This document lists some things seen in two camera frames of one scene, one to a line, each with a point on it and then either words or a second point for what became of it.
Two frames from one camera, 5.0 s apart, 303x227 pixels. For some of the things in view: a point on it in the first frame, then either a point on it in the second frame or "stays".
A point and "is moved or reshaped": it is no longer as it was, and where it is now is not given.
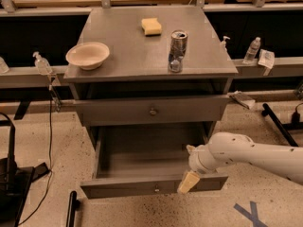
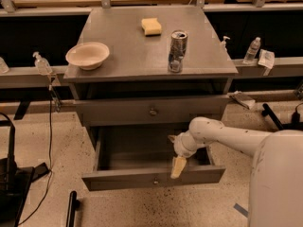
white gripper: [194, 160] → [181, 147]
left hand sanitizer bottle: [42, 64] stays
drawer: [144, 157] is moved or reshaped
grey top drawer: [152, 111] stays
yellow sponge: [151, 26] stays
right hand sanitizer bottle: [222, 44] stays
